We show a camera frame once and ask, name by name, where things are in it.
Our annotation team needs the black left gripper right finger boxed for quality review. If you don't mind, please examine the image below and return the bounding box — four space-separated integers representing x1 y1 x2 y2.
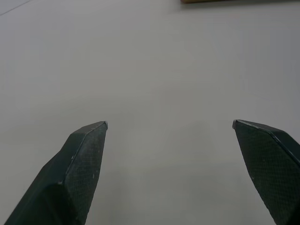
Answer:
232 119 300 225

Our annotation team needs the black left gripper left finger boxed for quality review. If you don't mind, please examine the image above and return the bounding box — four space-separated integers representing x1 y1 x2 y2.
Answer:
4 120 108 225

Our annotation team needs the brown wooden object edge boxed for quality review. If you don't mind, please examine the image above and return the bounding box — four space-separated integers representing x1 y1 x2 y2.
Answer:
180 0 300 4

